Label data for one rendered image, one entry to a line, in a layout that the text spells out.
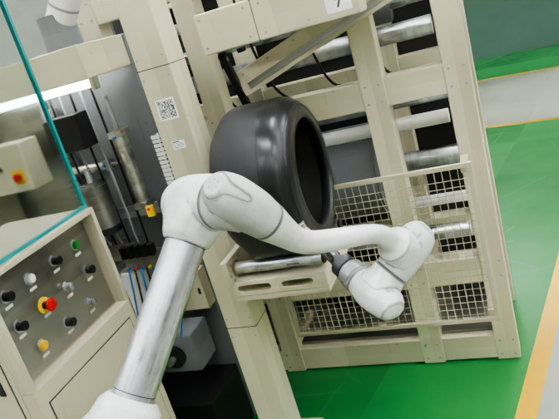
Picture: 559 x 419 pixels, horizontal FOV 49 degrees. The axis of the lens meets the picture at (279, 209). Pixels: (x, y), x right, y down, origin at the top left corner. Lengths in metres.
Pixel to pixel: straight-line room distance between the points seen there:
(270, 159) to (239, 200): 0.59
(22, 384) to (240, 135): 0.99
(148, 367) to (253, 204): 0.44
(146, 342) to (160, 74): 1.03
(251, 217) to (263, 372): 1.26
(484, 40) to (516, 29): 0.53
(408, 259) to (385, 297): 0.12
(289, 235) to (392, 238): 0.34
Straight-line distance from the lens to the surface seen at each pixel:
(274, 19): 2.25
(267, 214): 1.37
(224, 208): 1.33
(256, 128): 1.97
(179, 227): 1.45
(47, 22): 2.69
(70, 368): 2.07
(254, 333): 2.43
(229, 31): 2.31
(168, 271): 1.45
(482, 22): 11.01
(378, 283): 1.72
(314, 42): 2.36
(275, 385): 2.55
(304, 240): 1.49
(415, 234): 1.72
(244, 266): 2.19
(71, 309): 2.16
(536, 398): 2.77
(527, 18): 10.89
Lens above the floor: 1.73
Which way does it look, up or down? 18 degrees down
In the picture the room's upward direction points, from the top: 17 degrees counter-clockwise
